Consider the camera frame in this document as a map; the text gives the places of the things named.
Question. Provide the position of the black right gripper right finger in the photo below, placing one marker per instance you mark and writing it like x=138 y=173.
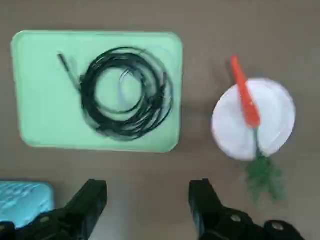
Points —
x=207 y=212

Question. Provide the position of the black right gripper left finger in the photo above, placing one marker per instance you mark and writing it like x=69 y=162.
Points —
x=82 y=212

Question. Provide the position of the red toy carrot green leaves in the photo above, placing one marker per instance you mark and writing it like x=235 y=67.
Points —
x=247 y=100

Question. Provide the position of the blue plastic slotted basket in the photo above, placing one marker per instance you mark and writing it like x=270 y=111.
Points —
x=22 y=200

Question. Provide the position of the pink round plate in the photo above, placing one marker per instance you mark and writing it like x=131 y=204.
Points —
x=275 y=112

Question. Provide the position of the green plastic tray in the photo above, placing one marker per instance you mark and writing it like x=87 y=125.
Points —
x=37 y=75

